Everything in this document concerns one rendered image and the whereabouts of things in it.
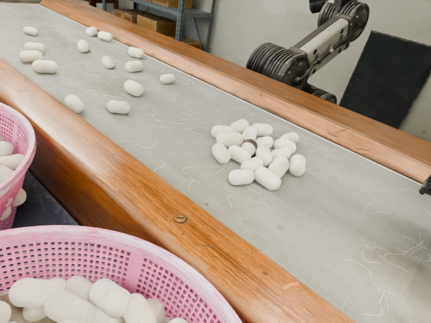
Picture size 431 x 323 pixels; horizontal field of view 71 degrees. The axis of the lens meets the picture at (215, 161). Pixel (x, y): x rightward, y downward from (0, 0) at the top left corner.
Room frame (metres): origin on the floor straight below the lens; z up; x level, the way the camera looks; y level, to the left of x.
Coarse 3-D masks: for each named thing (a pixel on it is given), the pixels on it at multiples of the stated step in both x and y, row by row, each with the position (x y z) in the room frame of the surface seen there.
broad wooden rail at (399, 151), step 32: (64, 0) 1.05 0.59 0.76; (128, 32) 0.80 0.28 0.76; (192, 64) 0.66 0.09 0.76; (224, 64) 0.68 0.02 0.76; (256, 96) 0.55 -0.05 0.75; (288, 96) 0.56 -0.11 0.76; (320, 128) 0.47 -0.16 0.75; (352, 128) 0.46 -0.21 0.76; (384, 128) 0.49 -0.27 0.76; (384, 160) 0.41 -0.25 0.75; (416, 160) 0.40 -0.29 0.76
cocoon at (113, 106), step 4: (112, 100) 0.40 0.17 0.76; (108, 104) 0.39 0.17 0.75; (112, 104) 0.39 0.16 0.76; (116, 104) 0.39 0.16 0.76; (120, 104) 0.39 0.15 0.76; (124, 104) 0.40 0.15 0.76; (128, 104) 0.40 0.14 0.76; (108, 108) 0.39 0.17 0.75; (112, 108) 0.39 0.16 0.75; (116, 108) 0.39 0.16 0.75; (120, 108) 0.39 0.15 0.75; (124, 108) 0.39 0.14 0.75; (128, 108) 0.40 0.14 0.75; (112, 112) 0.39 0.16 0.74; (116, 112) 0.39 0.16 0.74; (120, 112) 0.39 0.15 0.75; (124, 112) 0.39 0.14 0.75
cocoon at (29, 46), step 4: (24, 44) 0.57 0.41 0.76; (28, 44) 0.57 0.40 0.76; (32, 44) 0.57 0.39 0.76; (36, 44) 0.57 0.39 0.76; (40, 44) 0.58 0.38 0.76; (24, 48) 0.56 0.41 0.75; (28, 48) 0.56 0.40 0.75; (32, 48) 0.57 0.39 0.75; (36, 48) 0.57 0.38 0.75; (40, 48) 0.57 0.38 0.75; (44, 48) 0.58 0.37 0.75; (40, 52) 0.57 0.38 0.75; (44, 52) 0.58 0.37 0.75
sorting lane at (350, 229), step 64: (64, 64) 0.55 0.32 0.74; (128, 128) 0.36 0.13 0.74; (192, 128) 0.40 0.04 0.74; (192, 192) 0.25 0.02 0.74; (256, 192) 0.28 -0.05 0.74; (320, 192) 0.30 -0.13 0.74; (384, 192) 0.33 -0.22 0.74; (320, 256) 0.20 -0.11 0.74; (384, 256) 0.22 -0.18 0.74; (384, 320) 0.15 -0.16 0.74
